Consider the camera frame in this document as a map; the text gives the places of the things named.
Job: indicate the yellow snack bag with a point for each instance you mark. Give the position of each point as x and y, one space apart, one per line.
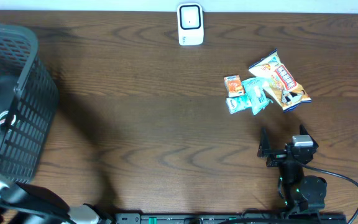
281 85

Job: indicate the green wet wipes pack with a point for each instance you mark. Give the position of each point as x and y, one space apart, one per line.
254 88

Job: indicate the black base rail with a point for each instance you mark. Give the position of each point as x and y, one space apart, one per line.
251 217

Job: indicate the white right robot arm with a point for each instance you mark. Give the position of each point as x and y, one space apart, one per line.
302 194

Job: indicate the green Kleenex tissue pack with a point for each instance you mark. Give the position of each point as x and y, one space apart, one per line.
239 103

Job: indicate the white barcode scanner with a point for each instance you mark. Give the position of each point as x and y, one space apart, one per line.
190 24

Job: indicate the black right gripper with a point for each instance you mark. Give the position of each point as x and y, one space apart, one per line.
277 156

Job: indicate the grey plastic basket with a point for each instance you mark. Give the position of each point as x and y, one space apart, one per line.
28 91

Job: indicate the black round-label packet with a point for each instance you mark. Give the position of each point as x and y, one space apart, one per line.
3 117

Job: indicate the orange small carton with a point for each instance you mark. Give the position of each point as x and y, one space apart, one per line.
234 86

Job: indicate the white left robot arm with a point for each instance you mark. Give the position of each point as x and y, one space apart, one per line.
35 204

